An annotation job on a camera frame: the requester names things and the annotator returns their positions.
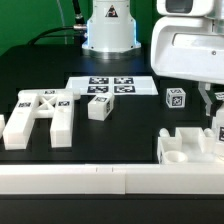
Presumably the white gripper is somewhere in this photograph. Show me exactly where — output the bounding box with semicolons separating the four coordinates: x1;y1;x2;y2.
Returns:
151;0;224;116

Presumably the white chair seat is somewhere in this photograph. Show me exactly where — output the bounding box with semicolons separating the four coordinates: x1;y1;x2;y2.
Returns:
157;127;224;164

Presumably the white tagged cube right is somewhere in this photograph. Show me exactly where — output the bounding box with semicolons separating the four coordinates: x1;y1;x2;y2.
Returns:
215;92;224;101

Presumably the white tagged cube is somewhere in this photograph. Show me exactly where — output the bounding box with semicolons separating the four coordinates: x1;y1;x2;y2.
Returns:
215;92;224;101
166;88;186;108

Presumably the marker sheet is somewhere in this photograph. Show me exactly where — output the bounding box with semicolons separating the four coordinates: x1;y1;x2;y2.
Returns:
66;76;158;95

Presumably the white block left edge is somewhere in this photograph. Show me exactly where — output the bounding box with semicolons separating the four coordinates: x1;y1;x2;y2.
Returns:
0;114;5;139

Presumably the white front rail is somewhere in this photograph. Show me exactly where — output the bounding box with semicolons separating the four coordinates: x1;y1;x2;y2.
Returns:
0;164;224;194

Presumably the black cable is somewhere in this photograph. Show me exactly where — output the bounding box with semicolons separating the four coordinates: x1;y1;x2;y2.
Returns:
27;0;88;46

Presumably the white chair back frame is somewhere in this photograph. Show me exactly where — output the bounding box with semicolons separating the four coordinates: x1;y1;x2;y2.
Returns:
3;89;81;150

